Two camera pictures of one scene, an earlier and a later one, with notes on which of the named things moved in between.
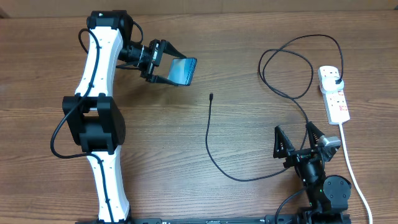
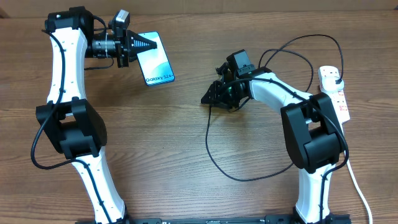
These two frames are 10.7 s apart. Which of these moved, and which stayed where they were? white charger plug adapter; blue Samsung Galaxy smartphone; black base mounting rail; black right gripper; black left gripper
Moved: black left gripper; black right gripper; blue Samsung Galaxy smartphone
Stayed: white charger plug adapter; black base mounting rail
